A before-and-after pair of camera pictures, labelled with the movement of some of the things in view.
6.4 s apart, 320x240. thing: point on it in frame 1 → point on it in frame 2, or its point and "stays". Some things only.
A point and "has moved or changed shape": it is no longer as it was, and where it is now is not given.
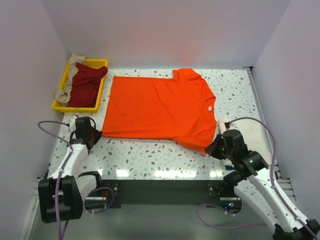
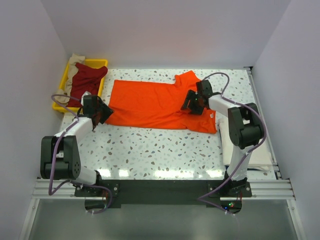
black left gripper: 97,135 → 107,111
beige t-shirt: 62,96 stays
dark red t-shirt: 85,84 stays
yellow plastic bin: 63,83 stays
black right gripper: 211,150 → 190,96
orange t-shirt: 181,109 has moved or changed shape
